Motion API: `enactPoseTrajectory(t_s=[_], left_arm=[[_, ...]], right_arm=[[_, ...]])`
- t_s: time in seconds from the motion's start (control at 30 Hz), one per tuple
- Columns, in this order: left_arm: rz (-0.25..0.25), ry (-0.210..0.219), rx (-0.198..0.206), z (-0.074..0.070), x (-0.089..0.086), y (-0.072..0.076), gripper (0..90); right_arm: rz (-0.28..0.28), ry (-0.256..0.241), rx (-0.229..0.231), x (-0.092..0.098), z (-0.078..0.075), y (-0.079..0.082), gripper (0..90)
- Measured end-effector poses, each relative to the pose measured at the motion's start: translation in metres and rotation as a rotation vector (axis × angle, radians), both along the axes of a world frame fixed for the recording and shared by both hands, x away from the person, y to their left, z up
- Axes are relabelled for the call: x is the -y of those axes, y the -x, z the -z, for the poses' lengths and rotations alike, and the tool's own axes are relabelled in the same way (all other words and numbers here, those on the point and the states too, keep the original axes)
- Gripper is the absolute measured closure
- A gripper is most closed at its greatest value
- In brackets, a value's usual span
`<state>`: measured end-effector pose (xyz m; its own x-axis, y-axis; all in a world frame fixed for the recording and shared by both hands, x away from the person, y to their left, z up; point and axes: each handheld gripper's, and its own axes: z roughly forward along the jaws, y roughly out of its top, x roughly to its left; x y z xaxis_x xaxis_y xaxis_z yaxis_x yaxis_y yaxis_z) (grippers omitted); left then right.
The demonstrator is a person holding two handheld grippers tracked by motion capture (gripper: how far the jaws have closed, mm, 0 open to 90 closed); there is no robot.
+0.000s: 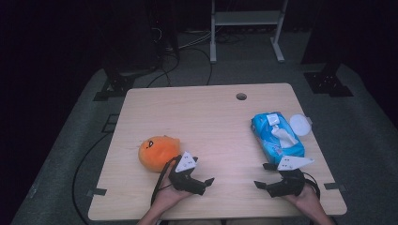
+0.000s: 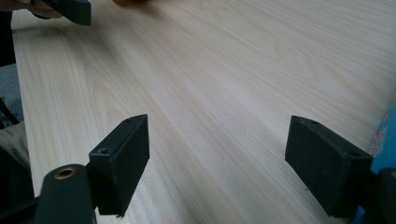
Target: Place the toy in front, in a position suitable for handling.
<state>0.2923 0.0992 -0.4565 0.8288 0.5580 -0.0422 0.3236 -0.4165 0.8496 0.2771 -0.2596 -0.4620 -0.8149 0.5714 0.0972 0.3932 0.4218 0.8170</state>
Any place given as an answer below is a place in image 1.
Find dark equipment stand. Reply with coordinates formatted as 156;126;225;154
102;0;181;76

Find long black floor cable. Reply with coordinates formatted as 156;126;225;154
71;132;111;225

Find white wet wipe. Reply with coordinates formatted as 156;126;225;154
270;126;299;149

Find black tape strip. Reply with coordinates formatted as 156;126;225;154
323;182;347;192
85;187;108;197

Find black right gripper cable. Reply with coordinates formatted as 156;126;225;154
300;172;321;200

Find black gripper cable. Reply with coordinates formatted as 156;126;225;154
300;172;321;200
150;155;183;206

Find white metal stand frame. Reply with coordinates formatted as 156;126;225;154
209;0;289;64

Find white round lid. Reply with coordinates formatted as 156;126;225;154
288;113;314;137

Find orange plush toy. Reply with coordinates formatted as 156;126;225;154
138;135;182;173

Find black stand base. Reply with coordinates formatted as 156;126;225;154
93;73;136;102
303;61;355;98

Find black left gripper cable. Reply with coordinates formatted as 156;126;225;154
150;155;183;206

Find person's right hand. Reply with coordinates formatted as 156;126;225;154
283;184;319;209

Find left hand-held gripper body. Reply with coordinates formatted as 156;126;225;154
167;151;208;197

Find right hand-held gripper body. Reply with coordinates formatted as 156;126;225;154
266;155;315;199

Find person's left hand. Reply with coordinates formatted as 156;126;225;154
151;165;192;214

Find blue wet wipes pack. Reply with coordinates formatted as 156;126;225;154
251;112;306;166

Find white floor cables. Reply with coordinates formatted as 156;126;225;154
179;30;214;51

